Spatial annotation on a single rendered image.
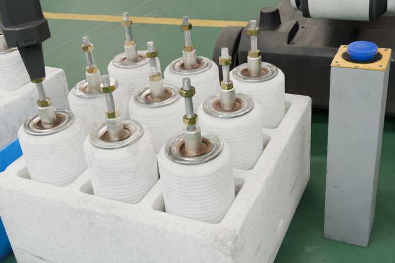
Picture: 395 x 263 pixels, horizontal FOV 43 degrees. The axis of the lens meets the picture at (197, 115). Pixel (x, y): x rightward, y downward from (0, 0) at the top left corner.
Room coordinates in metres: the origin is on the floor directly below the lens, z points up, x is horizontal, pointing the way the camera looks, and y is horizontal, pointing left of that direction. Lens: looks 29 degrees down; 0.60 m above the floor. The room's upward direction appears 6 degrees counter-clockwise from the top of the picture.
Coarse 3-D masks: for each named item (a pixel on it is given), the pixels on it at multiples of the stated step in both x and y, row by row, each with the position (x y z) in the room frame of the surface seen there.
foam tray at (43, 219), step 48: (288, 96) 0.79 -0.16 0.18; (288, 144) 0.65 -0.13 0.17; (0, 192) 0.61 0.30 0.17; (48, 192) 0.57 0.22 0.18; (240, 192) 0.53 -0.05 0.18; (288, 192) 0.64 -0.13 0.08; (48, 240) 0.57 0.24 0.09; (96, 240) 0.53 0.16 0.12; (144, 240) 0.49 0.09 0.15; (192, 240) 0.46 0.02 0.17; (240, 240) 0.46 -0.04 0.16
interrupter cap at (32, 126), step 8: (56, 112) 0.67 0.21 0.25; (64, 112) 0.67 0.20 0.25; (72, 112) 0.67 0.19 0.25; (32, 120) 0.65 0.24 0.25; (40, 120) 0.66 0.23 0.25; (64, 120) 0.65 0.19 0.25; (72, 120) 0.64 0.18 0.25; (24, 128) 0.63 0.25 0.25; (32, 128) 0.63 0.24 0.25; (40, 128) 0.63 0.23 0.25; (48, 128) 0.63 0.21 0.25; (56, 128) 0.62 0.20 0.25; (64, 128) 0.62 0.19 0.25
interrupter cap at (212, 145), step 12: (204, 132) 0.57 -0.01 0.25; (168, 144) 0.55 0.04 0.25; (180, 144) 0.55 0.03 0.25; (204, 144) 0.54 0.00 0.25; (216, 144) 0.54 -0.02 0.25; (168, 156) 0.52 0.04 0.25; (180, 156) 0.52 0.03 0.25; (192, 156) 0.52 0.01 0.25; (204, 156) 0.51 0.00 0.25; (216, 156) 0.51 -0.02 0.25
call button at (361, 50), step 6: (354, 42) 0.64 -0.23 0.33; (360, 42) 0.64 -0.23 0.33; (366, 42) 0.64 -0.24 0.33; (372, 42) 0.64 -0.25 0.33; (348, 48) 0.63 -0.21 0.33; (354, 48) 0.62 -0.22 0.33; (360, 48) 0.62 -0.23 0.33; (366, 48) 0.62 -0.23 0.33; (372, 48) 0.62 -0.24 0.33; (354, 54) 0.62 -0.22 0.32; (360, 54) 0.61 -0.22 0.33; (366, 54) 0.61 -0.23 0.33; (372, 54) 0.61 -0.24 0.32
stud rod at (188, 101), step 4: (184, 80) 0.53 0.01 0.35; (188, 80) 0.53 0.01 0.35; (184, 84) 0.53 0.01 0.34; (188, 84) 0.53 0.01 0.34; (184, 88) 0.54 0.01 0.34; (188, 88) 0.53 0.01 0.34; (188, 100) 0.53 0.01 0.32; (192, 100) 0.54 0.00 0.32; (188, 104) 0.53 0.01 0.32; (192, 104) 0.54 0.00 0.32; (188, 108) 0.53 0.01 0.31; (192, 108) 0.54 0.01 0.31; (188, 112) 0.53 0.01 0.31; (192, 112) 0.54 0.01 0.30; (188, 116) 0.53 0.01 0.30; (192, 116) 0.53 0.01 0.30; (188, 128) 0.54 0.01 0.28; (192, 128) 0.53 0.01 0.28
